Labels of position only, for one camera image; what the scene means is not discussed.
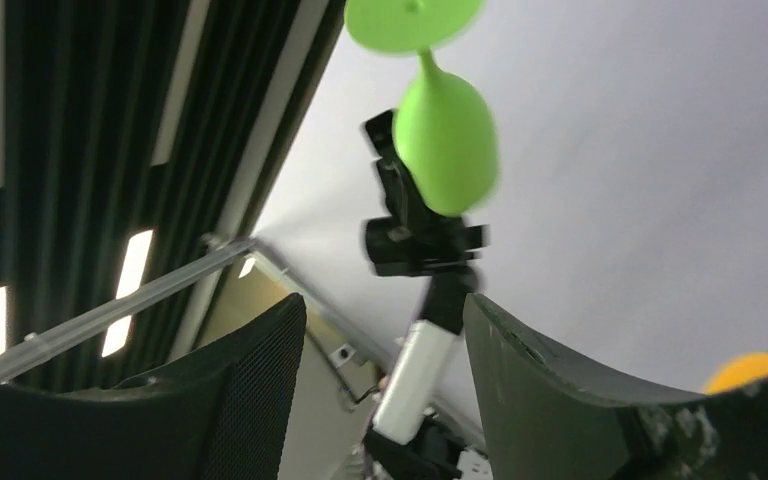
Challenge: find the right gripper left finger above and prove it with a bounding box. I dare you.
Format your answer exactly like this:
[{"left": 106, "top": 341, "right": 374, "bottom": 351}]
[{"left": 0, "top": 294, "right": 307, "bottom": 479}]

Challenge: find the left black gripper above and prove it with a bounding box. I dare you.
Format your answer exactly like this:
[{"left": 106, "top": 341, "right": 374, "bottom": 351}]
[{"left": 363, "top": 109, "right": 488, "bottom": 277}]

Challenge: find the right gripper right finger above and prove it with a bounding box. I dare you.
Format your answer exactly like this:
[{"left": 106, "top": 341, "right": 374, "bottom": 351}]
[{"left": 463, "top": 294, "right": 768, "bottom": 479}]

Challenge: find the green wine glass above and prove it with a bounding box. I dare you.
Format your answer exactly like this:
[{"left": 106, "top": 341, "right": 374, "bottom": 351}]
[{"left": 344, "top": 1, "right": 499, "bottom": 217}]

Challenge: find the orange wine glass back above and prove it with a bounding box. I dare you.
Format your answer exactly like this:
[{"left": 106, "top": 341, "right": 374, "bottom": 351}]
[{"left": 702, "top": 352, "right": 768, "bottom": 394}]

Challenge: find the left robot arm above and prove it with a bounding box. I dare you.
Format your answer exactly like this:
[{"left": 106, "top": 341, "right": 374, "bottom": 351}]
[{"left": 363, "top": 110, "right": 487, "bottom": 479}]

